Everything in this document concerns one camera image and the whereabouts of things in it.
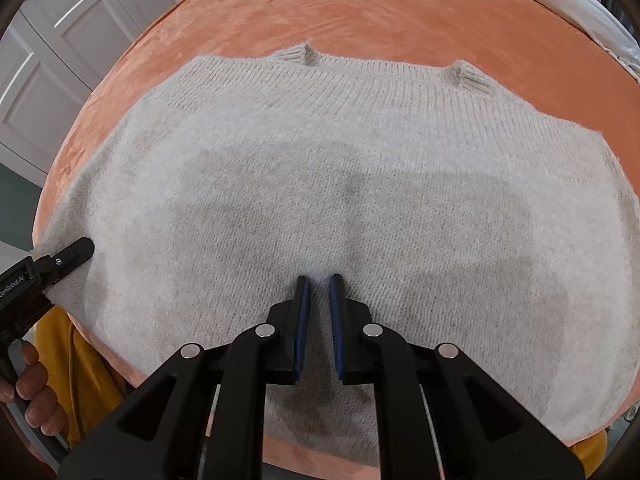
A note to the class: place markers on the orange plush blanket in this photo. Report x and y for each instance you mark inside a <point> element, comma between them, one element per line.
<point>350,10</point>

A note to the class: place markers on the grey sweater with black hearts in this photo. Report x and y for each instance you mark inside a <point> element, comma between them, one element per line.
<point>350,185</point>

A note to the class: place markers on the dark striped curtain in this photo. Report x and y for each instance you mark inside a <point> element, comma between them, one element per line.
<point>626,15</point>

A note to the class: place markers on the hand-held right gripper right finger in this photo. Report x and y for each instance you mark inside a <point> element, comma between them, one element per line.
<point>336,330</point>

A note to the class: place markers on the white wardrobe doors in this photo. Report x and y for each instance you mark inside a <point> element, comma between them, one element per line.
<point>60,60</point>

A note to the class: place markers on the person's yellow garment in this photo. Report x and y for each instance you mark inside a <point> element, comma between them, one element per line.
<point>65,350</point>

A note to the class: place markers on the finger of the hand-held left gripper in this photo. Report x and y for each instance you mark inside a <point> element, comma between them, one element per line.
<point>70,254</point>

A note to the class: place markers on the person's left hand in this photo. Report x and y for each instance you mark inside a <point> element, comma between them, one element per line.
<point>40,390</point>

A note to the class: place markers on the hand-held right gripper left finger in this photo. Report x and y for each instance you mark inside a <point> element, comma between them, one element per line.
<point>301,330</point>

